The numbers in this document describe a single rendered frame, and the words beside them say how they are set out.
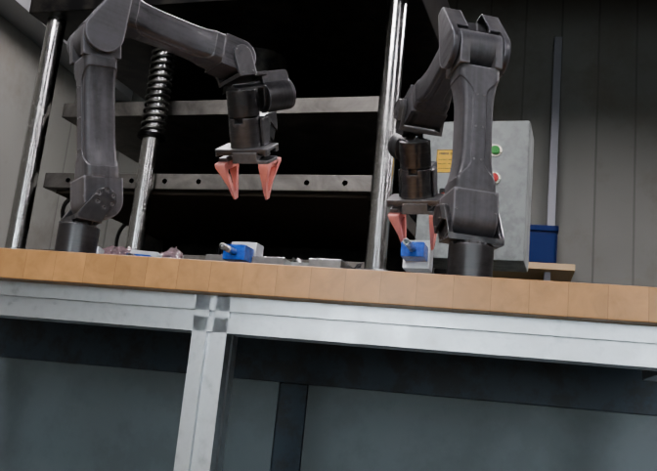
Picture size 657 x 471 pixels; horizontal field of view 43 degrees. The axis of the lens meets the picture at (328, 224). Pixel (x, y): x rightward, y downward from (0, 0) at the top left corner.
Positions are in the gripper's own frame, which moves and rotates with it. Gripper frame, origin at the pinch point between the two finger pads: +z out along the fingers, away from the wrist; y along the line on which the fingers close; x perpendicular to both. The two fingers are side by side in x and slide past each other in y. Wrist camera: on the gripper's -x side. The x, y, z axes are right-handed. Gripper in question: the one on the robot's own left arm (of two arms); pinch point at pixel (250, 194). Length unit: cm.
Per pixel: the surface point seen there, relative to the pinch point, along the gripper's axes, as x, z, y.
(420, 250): -2.1, 10.4, -31.2
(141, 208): -73, 24, 69
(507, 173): -89, 16, -37
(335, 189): -81, 19, 10
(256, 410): 22.2, 31.9, -7.4
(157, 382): 20.6, 29.2, 11.9
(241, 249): 9.7, 7.5, -1.7
